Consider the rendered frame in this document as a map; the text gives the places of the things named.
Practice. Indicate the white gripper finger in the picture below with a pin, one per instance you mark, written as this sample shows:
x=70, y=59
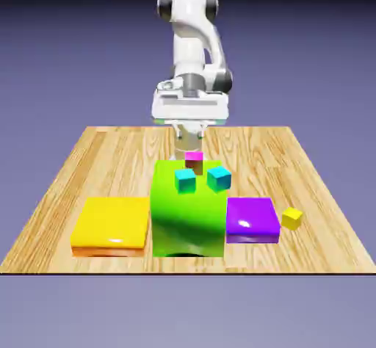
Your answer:
x=178, y=132
x=201, y=132

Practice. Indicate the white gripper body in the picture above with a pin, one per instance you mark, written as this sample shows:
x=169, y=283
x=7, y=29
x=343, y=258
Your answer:
x=191, y=111

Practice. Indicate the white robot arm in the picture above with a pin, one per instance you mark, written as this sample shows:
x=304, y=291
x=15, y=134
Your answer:
x=188, y=30

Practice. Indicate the small magenta cube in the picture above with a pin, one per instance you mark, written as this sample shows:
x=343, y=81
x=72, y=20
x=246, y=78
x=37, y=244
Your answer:
x=194, y=163

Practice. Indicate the small cyan cube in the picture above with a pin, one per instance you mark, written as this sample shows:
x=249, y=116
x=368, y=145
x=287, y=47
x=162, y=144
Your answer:
x=218, y=179
x=185, y=181

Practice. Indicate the small yellow cube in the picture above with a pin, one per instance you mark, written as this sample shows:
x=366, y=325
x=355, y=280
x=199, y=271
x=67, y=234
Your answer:
x=291, y=218

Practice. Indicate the large green box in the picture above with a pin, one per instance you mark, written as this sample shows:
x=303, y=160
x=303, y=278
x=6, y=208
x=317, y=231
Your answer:
x=188, y=218

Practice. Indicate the large purple box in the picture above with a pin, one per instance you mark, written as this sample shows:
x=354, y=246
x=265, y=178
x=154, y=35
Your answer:
x=251, y=215

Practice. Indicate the large yellow box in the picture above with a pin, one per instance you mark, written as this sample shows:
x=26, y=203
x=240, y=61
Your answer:
x=111, y=221

